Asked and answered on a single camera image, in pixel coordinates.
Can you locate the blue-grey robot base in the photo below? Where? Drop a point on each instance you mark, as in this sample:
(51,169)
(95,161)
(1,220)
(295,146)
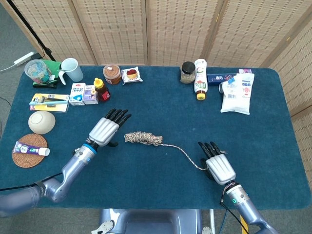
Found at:
(151,221)

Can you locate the white table leg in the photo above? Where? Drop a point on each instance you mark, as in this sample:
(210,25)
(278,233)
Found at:
(212,220)

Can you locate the clear jar of colourful clips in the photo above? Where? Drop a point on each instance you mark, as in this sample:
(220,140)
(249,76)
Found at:
(36,72)

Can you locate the bamboo folding screen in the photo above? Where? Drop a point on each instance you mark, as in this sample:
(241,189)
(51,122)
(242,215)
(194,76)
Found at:
(170,29)

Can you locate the clear jar of rubber bands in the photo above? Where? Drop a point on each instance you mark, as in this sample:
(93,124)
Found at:
(111,74)

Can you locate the black tripod stand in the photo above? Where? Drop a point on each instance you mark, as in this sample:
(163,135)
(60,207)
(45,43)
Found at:
(26,25)

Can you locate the green cloth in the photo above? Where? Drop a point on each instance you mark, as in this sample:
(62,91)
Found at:
(54,65)

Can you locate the packaged cake snack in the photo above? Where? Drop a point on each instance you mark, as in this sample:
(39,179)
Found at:
(131,74)

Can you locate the dark blue long box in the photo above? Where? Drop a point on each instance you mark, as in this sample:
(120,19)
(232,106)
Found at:
(217,78)

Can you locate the white bottle yellow cap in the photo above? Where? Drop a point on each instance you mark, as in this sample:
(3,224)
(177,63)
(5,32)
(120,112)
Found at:
(201,78)

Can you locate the glass jar black lid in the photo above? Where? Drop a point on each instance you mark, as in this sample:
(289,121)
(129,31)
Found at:
(187,75)

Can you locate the purple white drink carton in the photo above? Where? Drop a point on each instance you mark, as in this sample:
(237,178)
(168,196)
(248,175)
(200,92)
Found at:
(90,95)

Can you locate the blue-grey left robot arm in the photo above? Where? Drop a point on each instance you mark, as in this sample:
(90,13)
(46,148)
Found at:
(73,168)

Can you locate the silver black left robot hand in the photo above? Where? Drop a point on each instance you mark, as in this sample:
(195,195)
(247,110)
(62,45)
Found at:
(104,131)

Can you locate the black flat case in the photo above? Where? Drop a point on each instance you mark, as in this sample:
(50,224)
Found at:
(48,85)

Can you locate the grey metal foot plate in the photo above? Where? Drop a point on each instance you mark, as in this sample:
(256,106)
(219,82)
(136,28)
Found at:
(104,226)
(206,230)

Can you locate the razor on yellow card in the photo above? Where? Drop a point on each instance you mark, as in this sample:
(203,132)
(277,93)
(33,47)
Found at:
(58,107)

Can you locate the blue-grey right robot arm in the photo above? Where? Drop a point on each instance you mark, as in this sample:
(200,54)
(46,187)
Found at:
(243,207)

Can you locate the dark blue table cloth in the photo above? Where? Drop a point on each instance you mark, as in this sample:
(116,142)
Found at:
(156,109)

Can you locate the blue white milk carton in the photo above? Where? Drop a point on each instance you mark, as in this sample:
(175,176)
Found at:
(76,93)

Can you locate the purple white toothpaste tube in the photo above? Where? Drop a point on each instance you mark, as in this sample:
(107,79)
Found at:
(29,148)

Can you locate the small purple box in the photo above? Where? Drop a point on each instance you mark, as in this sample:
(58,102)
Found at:
(245,71)

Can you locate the white power strip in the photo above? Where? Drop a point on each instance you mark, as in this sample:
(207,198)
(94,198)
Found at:
(23,58)

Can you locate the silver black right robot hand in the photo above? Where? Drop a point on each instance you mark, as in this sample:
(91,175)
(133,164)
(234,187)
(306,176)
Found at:
(219,168)

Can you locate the blue binder clip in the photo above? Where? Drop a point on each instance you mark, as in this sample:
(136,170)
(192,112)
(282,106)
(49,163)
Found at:
(232,81)

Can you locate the light blue toothbrush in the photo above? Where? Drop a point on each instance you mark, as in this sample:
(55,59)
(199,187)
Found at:
(46,103)

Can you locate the white plastic food bag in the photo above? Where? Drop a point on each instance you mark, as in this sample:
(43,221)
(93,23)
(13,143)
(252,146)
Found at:
(236,97)

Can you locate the honey bottle yellow cap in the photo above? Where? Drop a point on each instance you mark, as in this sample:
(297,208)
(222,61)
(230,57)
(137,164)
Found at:
(102,92)

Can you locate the round woven rattan coaster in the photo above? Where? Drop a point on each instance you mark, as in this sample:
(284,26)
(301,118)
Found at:
(29,161)

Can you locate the beige bowl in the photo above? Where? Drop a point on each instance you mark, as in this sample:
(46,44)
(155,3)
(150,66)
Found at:
(41,122)

